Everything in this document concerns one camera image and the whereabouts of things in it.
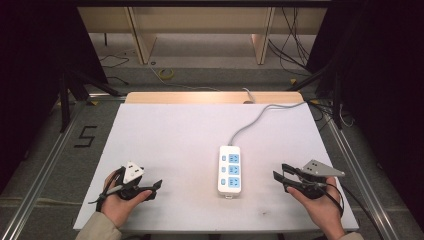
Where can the white power strip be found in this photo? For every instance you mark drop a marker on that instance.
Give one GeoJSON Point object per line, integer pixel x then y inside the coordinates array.
{"type": "Point", "coordinates": [229, 188]}

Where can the person's left hand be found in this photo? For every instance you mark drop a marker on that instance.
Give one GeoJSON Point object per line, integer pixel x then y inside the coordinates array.
{"type": "Point", "coordinates": [118, 208]}

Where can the aluminium floor rail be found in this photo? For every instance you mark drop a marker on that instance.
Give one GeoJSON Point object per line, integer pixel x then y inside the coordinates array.
{"type": "Point", "coordinates": [36, 180]}
{"type": "Point", "coordinates": [363, 186]}

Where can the yellow tape roll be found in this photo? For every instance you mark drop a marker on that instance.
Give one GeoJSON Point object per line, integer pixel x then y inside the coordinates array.
{"type": "Point", "coordinates": [161, 74]}

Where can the black metal stand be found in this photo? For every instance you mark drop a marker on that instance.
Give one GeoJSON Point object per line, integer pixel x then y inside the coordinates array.
{"type": "Point", "coordinates": [337, 100]}
{"type": "Point", "coordinates": [65, 100]}

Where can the person's right hand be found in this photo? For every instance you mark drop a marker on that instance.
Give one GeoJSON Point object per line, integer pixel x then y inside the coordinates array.
{"type": "Point", "coordinates": [325, 211]}

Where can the black curtain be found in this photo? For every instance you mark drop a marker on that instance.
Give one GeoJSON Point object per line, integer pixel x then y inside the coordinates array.
{"type": "Point", "coordinates": [383, 83]}
{"type": "Point", "coordinates": [30, 83]}

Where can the beige wooden shelf unit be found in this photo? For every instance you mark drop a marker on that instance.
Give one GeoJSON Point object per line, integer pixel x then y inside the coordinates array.
{"type": "Point", "coordinates": [200, 20]}

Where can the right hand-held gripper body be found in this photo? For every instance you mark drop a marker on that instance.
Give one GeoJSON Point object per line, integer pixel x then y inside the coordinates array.
{"type": "Point", "coordinates": [315, 185]}

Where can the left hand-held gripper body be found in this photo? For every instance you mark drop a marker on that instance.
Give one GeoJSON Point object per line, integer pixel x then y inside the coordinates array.
{"type": "Point", "coordinates": [132, 173]}

